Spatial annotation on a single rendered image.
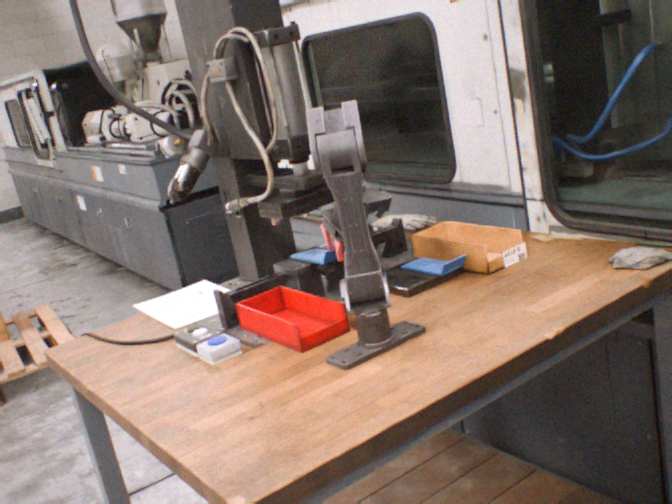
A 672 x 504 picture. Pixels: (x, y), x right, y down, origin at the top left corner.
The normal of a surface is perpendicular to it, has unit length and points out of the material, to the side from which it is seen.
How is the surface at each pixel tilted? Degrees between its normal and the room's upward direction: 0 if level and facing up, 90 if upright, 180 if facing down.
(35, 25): 90
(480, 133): 90
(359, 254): 98
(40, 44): 90
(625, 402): 90
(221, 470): 0
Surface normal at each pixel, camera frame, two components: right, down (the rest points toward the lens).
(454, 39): -0.83, 0.30
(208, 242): 0.53, 0.13
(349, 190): 0.00, 0.40
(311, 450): -0.19, -0.95
